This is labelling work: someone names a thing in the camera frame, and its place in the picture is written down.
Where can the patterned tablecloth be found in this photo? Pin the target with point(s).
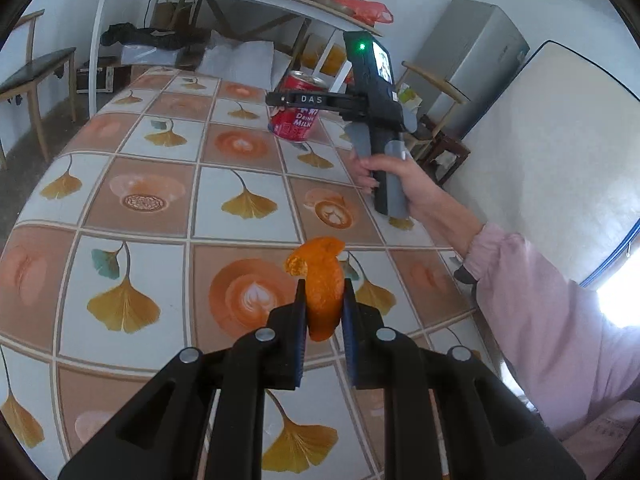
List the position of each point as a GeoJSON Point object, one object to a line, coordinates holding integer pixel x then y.
{"type": "Point", "coordinates": [166, 223]}

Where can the dark wooden stool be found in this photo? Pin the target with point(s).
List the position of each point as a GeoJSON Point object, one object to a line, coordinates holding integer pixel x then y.
{"type": "Point", "coordinates": [441, 155]}

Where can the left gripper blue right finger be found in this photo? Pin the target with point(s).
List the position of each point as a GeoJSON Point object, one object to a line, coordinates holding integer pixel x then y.
{"type": "Point", "coordinates": [446, 415]}

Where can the orange plastic bag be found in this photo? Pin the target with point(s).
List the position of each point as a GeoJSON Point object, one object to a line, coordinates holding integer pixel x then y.
{"type": "Point", "coordinates": [368, 12]}

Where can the pink right sleeve forearm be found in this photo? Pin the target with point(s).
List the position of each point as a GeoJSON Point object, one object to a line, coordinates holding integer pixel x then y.
{"type": "Point", "coordinates": [579, 370]}

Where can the white mattress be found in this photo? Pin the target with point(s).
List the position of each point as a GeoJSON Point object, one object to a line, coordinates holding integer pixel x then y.
{"type": "Point", "coordinates": [556, 159]}

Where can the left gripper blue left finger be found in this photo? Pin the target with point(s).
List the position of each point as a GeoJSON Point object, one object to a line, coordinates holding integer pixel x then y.
{"type": "Point", "coordinates": [202, 414]}

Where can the orange peel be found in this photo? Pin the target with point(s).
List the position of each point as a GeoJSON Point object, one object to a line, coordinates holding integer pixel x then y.
{"type": "Point", "coordinates": [316, 262]}

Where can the red drink can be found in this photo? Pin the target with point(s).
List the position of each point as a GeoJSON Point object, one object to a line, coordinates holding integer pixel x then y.
{"type": "Point", "coordinates": [294, 123]}

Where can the wooden chair by door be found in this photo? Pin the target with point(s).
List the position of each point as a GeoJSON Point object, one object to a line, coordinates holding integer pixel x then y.
{"type": "Point", "coordinates": [25, 81]}

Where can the person's right hand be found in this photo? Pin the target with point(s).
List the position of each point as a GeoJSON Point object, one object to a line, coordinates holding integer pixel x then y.
{"type": "Point", "coordinates": [400, 174]}

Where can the grey refrigerator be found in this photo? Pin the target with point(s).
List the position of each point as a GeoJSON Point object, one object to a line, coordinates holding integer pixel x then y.
{"type": "Point", "coordinates": [477, 49]}

